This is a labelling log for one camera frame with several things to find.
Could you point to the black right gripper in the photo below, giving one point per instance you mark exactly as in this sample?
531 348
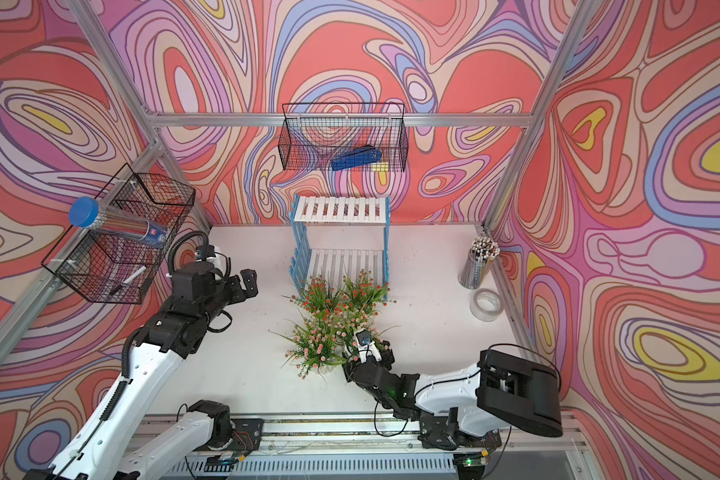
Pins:
350 370

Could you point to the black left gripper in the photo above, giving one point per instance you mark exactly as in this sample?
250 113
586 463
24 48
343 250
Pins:
239 294

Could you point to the pink flower potted plant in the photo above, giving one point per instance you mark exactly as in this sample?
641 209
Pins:
316 345
346 325

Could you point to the red flower potted plant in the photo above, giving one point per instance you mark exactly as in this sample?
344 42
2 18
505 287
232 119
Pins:
319 299
364 294

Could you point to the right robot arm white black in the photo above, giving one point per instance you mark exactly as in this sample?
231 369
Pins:
466 408

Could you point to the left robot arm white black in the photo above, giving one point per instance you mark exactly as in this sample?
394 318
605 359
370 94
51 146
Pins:
150 356

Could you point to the blue white wooden rack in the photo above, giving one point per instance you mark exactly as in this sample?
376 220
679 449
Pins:
338 238

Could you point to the clear tape roll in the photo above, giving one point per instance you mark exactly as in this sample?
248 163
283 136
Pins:
486 305

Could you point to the white marker pen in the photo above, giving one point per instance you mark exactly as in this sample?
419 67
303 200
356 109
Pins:
126 282

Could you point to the clear cup of pencils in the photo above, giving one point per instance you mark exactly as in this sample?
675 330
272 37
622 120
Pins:
483 251

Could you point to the blue capped pencil tube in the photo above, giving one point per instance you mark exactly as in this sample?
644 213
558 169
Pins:
88 213

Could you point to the blue stapler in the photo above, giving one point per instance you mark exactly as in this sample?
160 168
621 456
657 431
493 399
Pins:
358 157

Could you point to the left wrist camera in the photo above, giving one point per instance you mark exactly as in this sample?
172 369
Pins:
208 253

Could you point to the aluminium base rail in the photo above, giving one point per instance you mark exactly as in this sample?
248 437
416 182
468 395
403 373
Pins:
344 446

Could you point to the black wire basket left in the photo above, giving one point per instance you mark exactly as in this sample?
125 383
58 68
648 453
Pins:
92 263

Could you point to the black wire basket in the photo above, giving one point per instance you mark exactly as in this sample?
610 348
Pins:
313 133
92 263

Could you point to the black wire basket back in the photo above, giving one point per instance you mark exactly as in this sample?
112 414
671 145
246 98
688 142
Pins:
313 133

